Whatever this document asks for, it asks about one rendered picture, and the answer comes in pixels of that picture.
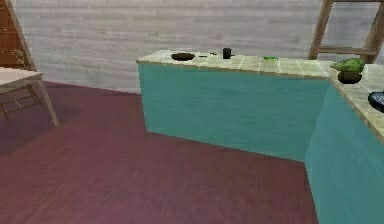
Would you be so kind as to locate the green plant in dark pot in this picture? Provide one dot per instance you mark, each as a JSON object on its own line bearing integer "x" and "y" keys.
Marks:
{"x": 350, "y": 68}

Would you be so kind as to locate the teal tiled-top counter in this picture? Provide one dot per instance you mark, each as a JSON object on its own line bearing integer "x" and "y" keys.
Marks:
{"x": 233, "y": 110}

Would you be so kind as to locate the brown wooden door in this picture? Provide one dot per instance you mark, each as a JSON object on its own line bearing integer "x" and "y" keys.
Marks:
{"x": 11, "y": 36}

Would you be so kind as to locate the wooden ladder shelf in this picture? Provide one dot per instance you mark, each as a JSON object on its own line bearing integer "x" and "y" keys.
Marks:
{"x": 346, "y": 50}

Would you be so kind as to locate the green credit card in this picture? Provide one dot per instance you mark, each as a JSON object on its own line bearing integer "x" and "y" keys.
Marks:
{"x": 270, "y": 58}

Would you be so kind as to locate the dark brown bowl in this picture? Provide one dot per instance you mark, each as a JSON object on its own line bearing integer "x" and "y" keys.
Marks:
{"x": 182, "y": 56}

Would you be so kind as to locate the light wooden table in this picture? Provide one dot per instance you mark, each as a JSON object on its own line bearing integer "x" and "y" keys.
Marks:
{"x": 20, "y": 83}

